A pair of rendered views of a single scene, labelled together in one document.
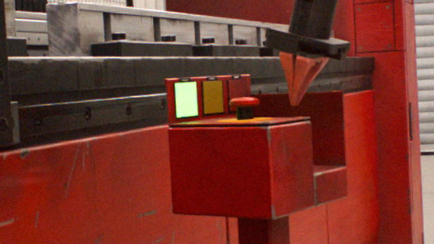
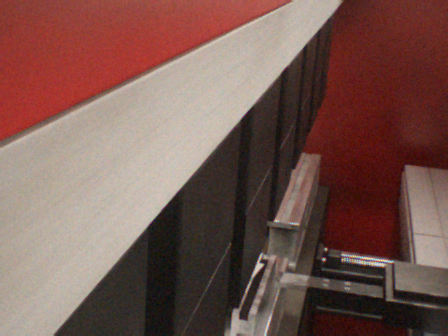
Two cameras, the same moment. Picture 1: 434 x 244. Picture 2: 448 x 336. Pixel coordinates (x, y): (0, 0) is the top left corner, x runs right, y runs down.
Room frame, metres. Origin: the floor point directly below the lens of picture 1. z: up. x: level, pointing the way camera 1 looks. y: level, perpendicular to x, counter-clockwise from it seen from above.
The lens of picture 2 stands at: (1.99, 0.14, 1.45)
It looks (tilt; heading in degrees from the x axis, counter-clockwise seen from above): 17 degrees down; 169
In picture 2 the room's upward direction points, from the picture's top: 4 degrees clockwise
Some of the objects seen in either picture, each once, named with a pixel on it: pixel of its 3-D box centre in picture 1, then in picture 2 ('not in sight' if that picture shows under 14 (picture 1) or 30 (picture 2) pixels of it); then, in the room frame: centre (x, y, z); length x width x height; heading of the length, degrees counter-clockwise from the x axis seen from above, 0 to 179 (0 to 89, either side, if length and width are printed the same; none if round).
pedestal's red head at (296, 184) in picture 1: (259, 139); not in sight; (1.22, -0.06, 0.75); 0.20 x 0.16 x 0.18; 144
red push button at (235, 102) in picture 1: (244, 111); not in sight; (1.18, -0.04, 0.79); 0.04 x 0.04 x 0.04
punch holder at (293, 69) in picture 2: not in sight; (251, 126); (1.22, 0.32, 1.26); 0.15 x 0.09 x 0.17; 158
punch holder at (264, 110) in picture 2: not in sight; (212, 177); (1.40, 0.25, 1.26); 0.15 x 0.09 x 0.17; 158
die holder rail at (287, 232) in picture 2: not in sight; (296, 203); (0.55, 0.59, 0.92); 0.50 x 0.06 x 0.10; 158
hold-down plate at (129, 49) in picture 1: (146, 51); not in sight; (1.60, 0.11, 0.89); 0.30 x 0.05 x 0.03; 158
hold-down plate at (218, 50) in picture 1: (226, 52); not in sight; (1.97, -0.04, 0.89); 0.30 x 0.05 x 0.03; 158
